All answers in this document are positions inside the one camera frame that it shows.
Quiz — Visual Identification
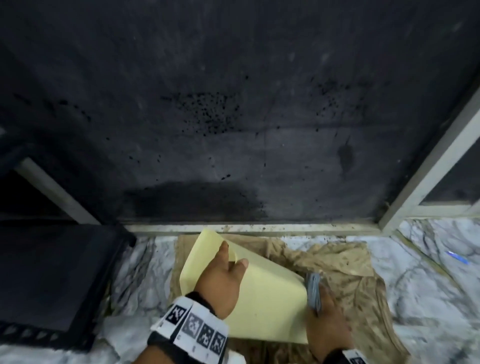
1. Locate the person's left hand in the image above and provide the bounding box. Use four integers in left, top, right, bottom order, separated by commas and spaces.
194, 241, 249, 320

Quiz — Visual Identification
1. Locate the person's right hand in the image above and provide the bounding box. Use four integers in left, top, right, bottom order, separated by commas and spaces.
305, 287, 355, 360

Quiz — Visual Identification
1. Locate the grey blue scrubber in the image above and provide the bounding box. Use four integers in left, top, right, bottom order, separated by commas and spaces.
305, 272, 324, 314

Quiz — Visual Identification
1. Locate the pale yellow sheet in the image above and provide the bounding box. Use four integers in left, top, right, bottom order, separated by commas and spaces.
179, 229, 310, 345

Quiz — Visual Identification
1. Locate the person's left forearm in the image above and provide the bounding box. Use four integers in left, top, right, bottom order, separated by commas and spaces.
133, 343, 177, 364

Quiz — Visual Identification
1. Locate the right marker wristband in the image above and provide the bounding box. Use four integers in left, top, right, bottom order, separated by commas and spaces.
330, 348, 371, 364

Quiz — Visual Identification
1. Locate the marker wristband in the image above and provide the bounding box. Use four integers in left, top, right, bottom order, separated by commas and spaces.
147, 292, 230, 364
330, 348, 371, 364

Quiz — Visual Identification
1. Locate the left marker wristband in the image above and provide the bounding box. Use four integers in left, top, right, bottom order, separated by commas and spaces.
147, 292, 230, 364

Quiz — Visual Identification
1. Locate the white crumpled paper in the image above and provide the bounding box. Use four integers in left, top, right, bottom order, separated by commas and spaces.
93, 316, 174, 364

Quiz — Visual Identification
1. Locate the small blue object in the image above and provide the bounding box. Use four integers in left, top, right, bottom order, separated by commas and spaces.
447, 250, 469, 266

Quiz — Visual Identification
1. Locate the dark dirty glass pane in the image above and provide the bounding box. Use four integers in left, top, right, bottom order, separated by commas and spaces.
0, 0, 480, 226

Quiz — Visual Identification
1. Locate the black flat box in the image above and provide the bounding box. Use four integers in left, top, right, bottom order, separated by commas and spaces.
0, 220, 138, 352

